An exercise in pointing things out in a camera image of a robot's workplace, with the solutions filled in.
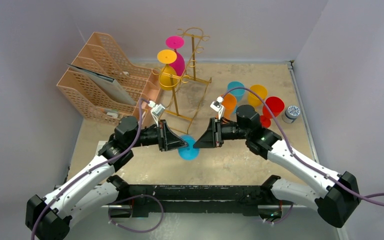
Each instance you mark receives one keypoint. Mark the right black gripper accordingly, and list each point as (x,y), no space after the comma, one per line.
(217,132)

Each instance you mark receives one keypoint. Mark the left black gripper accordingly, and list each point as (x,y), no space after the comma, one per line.
(168,140)

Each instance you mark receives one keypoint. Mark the blue wine glass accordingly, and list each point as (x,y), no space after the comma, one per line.
(188,153)
(236,88)

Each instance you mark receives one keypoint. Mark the orange wine glass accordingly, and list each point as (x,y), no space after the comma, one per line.
(230,103)

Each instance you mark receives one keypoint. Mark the yellow wine glass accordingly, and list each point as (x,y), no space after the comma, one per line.
(261,93)
(166,79)

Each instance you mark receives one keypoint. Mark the red wine glass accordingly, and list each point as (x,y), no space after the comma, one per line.
(276,105)

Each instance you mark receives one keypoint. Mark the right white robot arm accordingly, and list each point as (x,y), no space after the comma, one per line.
(323,190)

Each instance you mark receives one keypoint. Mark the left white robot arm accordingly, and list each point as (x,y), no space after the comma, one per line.
(52,216)

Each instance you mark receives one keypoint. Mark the magenta wine glass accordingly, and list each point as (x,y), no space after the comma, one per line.
(176,42)

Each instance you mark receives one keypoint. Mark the grey folder in organizer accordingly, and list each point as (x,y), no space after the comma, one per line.
(108,84)

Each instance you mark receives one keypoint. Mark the pink plastic file organizer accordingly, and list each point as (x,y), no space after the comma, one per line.
(101,54)

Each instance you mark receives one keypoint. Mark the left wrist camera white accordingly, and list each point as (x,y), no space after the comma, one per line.
(156,111)

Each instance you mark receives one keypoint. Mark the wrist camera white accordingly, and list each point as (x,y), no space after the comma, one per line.
(156,111)
(218,107)

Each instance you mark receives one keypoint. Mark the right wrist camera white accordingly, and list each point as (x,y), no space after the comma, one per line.
(218,107)

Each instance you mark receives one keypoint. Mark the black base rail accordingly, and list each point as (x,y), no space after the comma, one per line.
(247,200)

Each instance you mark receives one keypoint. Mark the gold wire glass rack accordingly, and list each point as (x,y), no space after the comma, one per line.
(187,96)

